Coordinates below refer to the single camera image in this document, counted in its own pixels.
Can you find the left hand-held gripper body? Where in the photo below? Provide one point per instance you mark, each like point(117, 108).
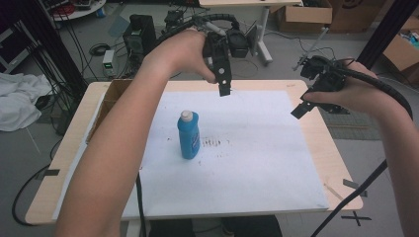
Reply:
point(218, 52)

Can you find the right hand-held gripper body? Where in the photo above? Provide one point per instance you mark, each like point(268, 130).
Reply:
point(324, 77)

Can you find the person's right hand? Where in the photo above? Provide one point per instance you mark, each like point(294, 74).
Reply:
point(354, 92)

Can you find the person's left hand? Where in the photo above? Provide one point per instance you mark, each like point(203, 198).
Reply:
point(179, 52)

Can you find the light wooden table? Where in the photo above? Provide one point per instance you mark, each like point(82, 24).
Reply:
point(316, 138)

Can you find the white desk with metal leg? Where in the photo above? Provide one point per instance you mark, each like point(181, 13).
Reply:
point(257, 19)

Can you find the blue bottle with white cap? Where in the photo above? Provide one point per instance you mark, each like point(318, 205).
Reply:
point(189, 136)

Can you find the large cardboard box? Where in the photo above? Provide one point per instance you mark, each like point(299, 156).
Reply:
point(304, 15)

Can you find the white board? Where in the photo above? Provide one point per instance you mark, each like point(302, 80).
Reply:
point(237, 154)

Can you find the tall brown cardboard box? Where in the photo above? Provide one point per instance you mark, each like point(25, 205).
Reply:
point(355, 15)

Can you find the black metal stand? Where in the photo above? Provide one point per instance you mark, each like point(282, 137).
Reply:
point(383, 33)
point(57, 42)

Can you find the black computer tower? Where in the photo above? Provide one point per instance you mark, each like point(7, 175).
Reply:
point(140, 36)

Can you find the cardboard box with blue contents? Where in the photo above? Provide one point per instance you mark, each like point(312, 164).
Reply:
point(403, 49)

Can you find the small white power supply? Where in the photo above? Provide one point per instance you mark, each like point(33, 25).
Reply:
point(108, 59)

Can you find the open cardboard box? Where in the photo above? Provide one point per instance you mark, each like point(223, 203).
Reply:
point(108, 102)

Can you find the round white table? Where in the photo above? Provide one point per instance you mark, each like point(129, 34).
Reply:
point(77, 8)

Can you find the white cloth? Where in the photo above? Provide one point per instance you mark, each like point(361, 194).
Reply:
point(19, 100)

